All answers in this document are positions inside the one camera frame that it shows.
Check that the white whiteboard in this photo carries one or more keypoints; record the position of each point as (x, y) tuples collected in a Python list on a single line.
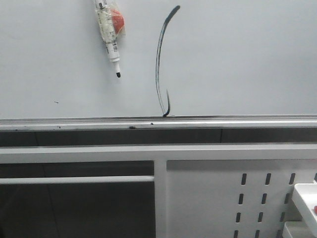
[(218, 57)]

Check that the white plastic bin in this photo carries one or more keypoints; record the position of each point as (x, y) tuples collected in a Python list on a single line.
[(305, 199)]

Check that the white perforated pegboard panel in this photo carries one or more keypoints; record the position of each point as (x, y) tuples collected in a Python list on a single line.
[(233, 198)]

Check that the white metal frame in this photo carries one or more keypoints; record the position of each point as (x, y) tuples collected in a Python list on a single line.
[(105, 191)]

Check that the white whiteboard marker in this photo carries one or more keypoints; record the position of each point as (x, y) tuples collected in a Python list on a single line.
[(108, 34)]

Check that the red round magnet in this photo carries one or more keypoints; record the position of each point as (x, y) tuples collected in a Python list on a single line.
[(118, 20)]

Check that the aluminium whiteboard tray rail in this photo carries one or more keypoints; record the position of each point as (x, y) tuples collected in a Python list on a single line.
[(170, 122)]

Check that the grey lower bin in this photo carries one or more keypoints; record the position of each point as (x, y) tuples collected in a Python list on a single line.
[(296, 229)]

